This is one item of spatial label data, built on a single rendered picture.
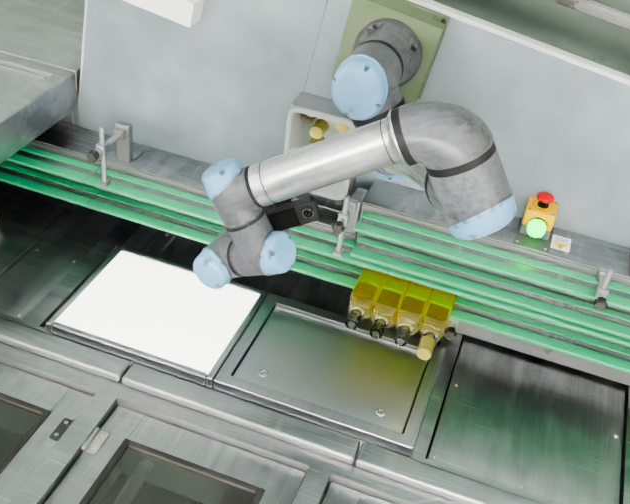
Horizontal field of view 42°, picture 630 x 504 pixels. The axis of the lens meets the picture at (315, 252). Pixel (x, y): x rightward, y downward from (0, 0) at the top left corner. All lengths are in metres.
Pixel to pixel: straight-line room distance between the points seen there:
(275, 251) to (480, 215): 0.36
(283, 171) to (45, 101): 1.03
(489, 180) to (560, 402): 0.88
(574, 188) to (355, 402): 0.71
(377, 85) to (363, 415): 0.72
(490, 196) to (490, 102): 0.65
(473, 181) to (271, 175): 0.33
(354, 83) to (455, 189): 0.43
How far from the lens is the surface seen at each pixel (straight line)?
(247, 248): 1.44
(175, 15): 2.06
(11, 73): 2.38
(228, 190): 1.40
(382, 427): 1.83
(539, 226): 1.96
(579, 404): 2.10
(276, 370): 1.92
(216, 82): 2.15
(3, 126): 2.14
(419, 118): 1.30
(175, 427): 1.85
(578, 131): 1.96
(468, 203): 1.32
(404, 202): 2.02
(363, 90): 1.66
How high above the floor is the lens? 2.52
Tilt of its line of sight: 51 degrees down
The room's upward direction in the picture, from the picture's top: 149 degrees counter-clockwise
